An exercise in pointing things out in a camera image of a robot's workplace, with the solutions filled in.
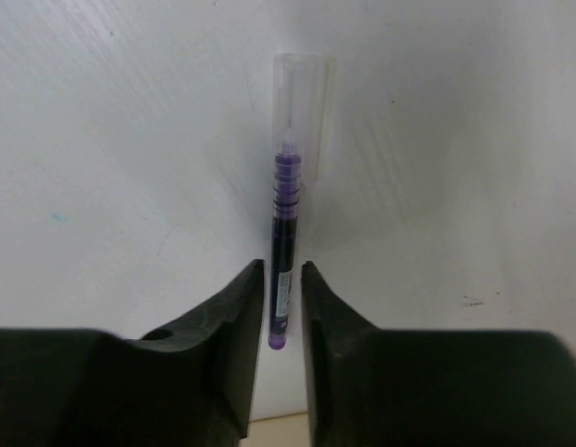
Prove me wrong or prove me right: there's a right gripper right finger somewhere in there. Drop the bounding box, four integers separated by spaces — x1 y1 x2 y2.
301 263 576 446

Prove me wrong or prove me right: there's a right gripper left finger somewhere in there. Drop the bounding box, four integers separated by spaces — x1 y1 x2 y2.
0 260 265 446

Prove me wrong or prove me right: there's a purple pen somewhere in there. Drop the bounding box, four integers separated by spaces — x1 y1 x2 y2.
267 53 328 350

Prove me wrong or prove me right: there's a beige compartment tray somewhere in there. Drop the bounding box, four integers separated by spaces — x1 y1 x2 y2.
240 413 310 447

